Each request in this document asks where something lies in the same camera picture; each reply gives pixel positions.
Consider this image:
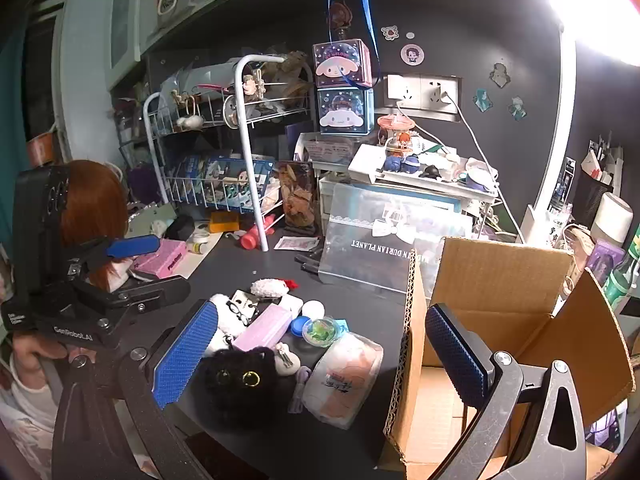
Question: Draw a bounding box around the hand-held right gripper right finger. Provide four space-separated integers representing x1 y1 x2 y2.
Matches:
424 303 588 480

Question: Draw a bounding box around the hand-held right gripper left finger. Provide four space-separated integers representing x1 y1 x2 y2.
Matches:
52 299 221 480

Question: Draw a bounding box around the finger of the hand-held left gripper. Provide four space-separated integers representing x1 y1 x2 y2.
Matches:
107 275 192 322
75 234 162 274

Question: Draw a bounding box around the brown cardboard box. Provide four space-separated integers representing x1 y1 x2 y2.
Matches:
379 236 637 480

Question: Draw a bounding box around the white plush with red bow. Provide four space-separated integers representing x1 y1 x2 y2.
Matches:
249 278 300 297

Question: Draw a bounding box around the person's left forearm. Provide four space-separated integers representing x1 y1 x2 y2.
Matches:
0 355 68 480

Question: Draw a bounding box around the person's left hand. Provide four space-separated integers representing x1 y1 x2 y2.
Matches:
12 332 98 376

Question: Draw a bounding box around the pink tissue box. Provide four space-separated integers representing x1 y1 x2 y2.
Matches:
134 238 189 281

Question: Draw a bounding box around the black cat plush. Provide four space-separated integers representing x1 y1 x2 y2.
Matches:
199 346 279 429

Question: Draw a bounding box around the pink rectangular case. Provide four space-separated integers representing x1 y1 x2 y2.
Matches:
231 304 294 354

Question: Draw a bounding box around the orange box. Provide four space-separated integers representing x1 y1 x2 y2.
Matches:
208 211 240 234

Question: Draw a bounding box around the teal curtain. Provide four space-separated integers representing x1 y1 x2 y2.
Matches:
0 25 32 243

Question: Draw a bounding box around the red bottle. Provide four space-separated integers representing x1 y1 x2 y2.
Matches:
239 214 277 251

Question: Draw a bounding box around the row of character cards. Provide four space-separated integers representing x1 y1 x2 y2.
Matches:
167 152 276 212

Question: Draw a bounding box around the round green slime container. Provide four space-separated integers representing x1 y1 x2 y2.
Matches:
302 316 347 349

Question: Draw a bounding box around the clear plastic bag bow print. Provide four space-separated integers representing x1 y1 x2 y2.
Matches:
319 181 474 297

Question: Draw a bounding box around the small flat packet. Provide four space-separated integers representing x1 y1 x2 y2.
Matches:
273 236 321 252

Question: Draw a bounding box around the brown picture stand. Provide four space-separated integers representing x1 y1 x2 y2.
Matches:
274 160 321 237

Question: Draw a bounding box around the purple box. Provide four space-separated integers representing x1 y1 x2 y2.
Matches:
582 239 626 282

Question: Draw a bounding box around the green bottle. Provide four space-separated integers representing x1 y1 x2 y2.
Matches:
601 229 640 317

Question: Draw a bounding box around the white cylinder container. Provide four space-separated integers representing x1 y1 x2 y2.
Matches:
592 192 634 244

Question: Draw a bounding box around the white tray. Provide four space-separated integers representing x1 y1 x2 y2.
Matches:
347 142 501 197

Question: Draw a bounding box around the black mesh pen holder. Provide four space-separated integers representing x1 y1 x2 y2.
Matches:
569 135 627 227

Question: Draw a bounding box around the carousel figurine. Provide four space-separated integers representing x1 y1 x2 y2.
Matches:
377 114 419 159

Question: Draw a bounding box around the white desk lamp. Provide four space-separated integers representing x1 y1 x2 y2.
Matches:
519 0 640 247

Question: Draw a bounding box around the pink character box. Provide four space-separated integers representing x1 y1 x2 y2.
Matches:
312 39 374 89

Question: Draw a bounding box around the round character badge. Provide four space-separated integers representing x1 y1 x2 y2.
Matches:
399 43 425 67

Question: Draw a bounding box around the hanging brown doll figure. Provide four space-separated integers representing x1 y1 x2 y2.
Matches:
327 1 359 42

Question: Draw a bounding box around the black glasses keychain card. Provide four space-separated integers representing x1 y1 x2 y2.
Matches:
227 290 262 324

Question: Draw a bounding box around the small white figure keychain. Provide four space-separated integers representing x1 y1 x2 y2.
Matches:
274 342 301 376

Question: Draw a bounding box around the white wire rack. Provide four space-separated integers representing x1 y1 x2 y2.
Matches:
142 55 319 252

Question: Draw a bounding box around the white cable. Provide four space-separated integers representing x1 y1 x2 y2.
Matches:
395 91 527 242

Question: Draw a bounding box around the white wall socket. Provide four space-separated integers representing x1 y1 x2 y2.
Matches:
384 74 461 117

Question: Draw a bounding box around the blue lanyard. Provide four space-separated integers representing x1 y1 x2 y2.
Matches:
327 0 384 87

